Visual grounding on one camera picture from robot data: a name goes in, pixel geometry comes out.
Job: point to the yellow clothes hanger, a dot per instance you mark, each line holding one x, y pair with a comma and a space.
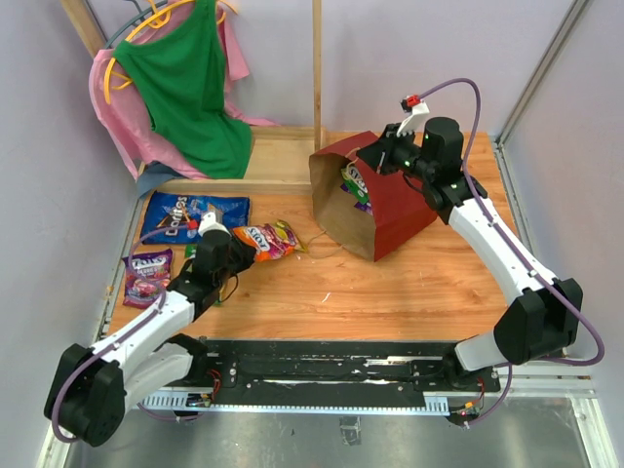
159, 18

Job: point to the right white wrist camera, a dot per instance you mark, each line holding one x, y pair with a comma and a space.
417, 113

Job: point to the pink shirt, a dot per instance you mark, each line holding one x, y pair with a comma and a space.
127, 119

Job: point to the orange Tops candy bag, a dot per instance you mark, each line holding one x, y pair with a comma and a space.
271, 241

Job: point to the blue Doritos chip bag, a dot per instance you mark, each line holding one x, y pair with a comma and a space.
173, 212

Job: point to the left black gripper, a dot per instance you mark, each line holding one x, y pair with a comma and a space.
247, 255

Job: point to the blue grey cloth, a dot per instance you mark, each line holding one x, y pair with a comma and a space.
154, 175

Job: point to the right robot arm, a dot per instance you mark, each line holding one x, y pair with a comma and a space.
540, 320

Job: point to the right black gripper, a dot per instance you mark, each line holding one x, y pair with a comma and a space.
378, 156

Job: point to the purple Tops candy bag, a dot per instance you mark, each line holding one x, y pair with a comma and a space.
145, 275

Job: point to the dark green clothes hanger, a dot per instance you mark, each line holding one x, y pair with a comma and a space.
142, 10

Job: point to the green shirt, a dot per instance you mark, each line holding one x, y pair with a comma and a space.
180, 78

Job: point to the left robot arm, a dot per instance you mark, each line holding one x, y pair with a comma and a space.
94, 387

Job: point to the wooden clothes rack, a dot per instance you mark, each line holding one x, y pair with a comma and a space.
279, 162

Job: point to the aluminium frame post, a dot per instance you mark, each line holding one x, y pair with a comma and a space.
573, 16

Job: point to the red brown paper bag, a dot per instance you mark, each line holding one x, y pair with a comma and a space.
393, 214

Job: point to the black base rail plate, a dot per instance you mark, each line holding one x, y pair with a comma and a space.
326, 376

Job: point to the yellow green candy bag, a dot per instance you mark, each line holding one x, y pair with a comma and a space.
190, 251
354, 184

